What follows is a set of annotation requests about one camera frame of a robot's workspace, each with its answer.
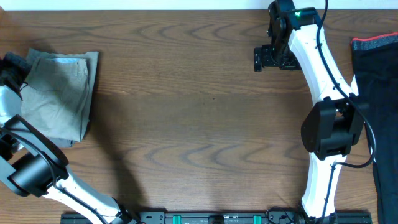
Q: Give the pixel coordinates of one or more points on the folded grey trousers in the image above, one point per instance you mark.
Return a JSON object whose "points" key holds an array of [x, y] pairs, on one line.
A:
{"points": [[32, 56]]}

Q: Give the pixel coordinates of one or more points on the light khaki shorts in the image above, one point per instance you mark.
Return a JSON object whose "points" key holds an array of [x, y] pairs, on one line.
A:
{"points": [[58, 95]]}

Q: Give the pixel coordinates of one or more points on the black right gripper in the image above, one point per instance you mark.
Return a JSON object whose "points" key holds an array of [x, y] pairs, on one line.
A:
{"points": [[263, 55]]}

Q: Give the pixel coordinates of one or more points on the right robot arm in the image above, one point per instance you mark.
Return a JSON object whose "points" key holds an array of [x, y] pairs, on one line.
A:
{"points": [[335, 121]]}

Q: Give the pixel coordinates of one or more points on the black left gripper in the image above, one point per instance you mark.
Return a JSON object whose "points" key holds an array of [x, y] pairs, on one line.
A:
{"points": [[11, 66]]}

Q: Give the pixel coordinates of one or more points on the black garment with red waistband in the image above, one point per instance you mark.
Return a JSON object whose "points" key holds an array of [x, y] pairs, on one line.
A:
{"points": [[375, 69]]}

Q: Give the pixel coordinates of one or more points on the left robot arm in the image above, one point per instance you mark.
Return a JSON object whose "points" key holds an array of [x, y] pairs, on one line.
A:
{"points": [[31, 164]]}

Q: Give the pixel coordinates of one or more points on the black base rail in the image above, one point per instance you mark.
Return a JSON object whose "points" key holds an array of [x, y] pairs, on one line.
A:
{"points": [[277, 216]]}

